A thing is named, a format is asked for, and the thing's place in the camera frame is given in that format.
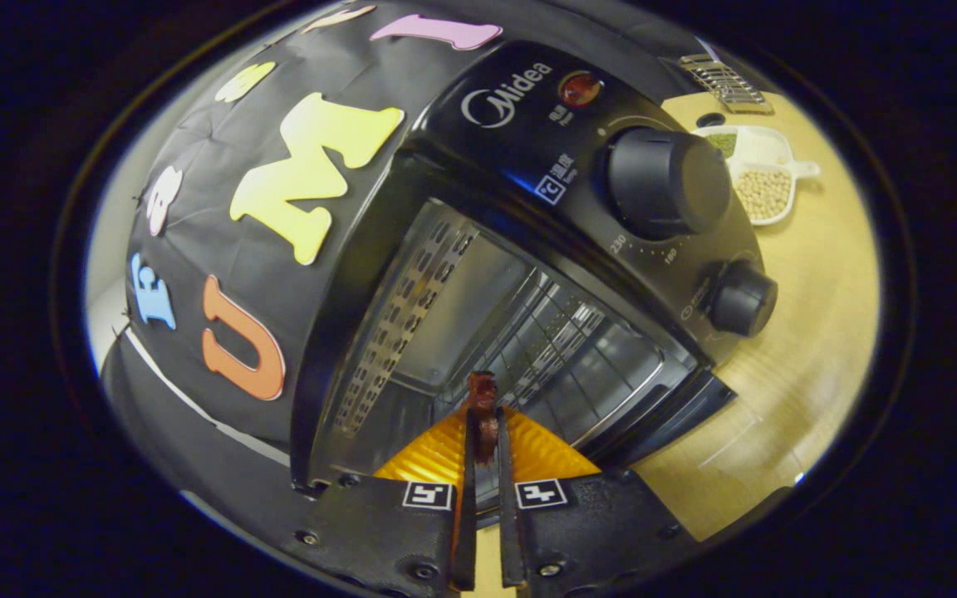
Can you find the black toaster oven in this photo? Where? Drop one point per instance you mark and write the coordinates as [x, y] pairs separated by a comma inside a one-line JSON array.
[[512, 133]]

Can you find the reddish brown meat slice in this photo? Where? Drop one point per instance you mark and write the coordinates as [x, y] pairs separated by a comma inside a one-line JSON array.
[[483, 399]]

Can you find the small black round lid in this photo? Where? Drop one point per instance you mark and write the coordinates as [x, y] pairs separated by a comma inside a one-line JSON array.
[[711, 120]]

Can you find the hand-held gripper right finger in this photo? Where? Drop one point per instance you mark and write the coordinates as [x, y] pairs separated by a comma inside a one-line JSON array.
[[508, 515]]

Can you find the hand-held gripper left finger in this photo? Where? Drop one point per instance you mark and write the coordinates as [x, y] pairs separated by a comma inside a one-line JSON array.
[[468, 515]]

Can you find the white divided dish with beans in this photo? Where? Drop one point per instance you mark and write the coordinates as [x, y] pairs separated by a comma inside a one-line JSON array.
[[765, 191]]

